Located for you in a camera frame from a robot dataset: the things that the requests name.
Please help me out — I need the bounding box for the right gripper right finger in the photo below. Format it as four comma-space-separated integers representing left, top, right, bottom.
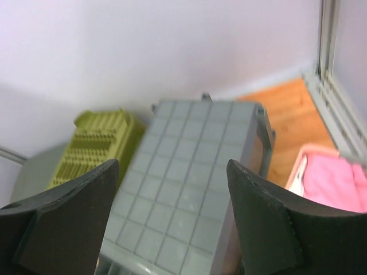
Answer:
227, 160, 366, 274

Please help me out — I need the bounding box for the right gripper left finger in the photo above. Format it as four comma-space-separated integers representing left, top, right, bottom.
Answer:
1, 159, 119, 274

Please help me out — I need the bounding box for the olive green plastic basin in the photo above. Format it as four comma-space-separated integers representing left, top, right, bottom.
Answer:
47, 109, 146, 189

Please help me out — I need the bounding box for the grey plastic bin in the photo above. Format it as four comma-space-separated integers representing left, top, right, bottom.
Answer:
96, 96, 275, 274

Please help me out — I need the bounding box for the pink plastic basket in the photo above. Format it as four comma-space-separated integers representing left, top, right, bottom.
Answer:
285, 143, 366, 197

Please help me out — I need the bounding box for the pink folded cloth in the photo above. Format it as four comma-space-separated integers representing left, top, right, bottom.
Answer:
303, 154, 366, 213

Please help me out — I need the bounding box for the aluminium frame rail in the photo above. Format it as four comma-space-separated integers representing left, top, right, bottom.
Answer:
302, 1, 366, 167

